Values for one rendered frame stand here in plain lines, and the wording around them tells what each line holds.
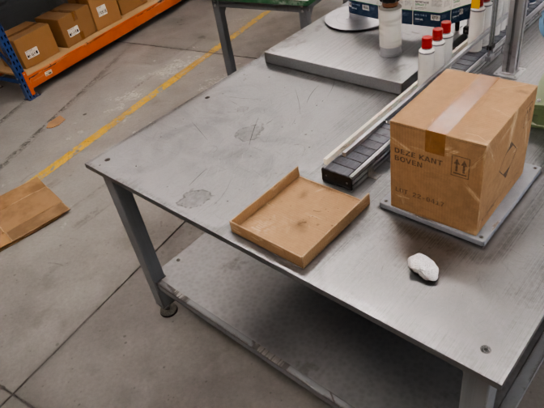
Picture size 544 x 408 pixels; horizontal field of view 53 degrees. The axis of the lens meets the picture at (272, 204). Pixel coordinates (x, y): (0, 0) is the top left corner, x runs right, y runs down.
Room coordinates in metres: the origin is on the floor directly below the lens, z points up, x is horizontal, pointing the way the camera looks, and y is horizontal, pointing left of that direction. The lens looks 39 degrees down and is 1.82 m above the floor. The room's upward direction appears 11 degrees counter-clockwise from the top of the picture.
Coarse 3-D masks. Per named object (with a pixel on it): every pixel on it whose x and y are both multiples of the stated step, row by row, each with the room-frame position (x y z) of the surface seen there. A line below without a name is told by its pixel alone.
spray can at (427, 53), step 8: (424, 40) 1.60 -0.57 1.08; (424, 48) 1.60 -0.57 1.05; (432, 48) 1.61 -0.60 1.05; (424, 56) 1.59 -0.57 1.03; (432, 56) 1.59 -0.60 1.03; (424, 64) 1.59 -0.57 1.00; (432, 64) 1.59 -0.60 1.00; (424, 72) 1.59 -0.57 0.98; (432, 72) 1.59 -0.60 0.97; (424, 80) 1.59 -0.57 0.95
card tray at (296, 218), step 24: (288, 192) 1.28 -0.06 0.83; (312, 192) 1.26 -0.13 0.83; (336, 192) 1.24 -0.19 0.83; (240, 216) 1.18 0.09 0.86; (264, 216) 1.19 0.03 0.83; (288, 216) 1.17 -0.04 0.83; (312, 216) 1.15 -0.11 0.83; (336, 216) 1.13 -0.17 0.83; (264, 240) 1.06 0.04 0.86; (288, 240) 1.07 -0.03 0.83; (312, 240) 1.05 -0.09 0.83
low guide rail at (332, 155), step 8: (456, 48) 1.84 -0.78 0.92; (464, 48) 1.87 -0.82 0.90; (408, 88) 1.61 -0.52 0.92; (416, 88) 1.64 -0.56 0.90; (400, 96) 1.57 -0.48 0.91; (392, 104) 1.53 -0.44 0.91; (384, 112) 1.50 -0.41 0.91; (376, 120) 1.47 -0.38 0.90; (360, 128) 1.43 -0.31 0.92; (368, 128) 1.44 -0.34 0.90; (352, 136) 1.39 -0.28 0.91; (344, 144) 1.36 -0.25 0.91; (336, 152) 1.33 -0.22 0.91; (328, 160) 1.30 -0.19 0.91
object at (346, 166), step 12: (540, 0) 2.21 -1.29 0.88; (528, 12) 2.11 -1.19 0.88; (468, 60) 1.80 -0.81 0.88; (384, 132) 1.43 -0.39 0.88; (360, 144) 1.39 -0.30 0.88; (372, 144) 1.38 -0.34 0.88; (384, 144) 1.37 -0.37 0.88; (348, 156) 1.34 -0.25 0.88; (360, 156) 1.33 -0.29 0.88; (336, 168) 1.29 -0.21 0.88; (348, 168) 1.28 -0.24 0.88
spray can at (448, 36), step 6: (444, 24) 1.69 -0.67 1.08; (450, 24) 1.69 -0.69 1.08; (444, 30) 1.69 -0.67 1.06; (450, 30) 1.69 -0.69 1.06; (444, 36) 1.68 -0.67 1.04; (450, 36) 1.68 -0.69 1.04; (450, 42) 1.68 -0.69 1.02; (450, 48) 1.68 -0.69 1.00; (444, 54) 1.68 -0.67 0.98; (450, 54) 1.68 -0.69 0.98; (444, 60) 1.68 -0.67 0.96; (450, 66) 1.68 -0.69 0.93
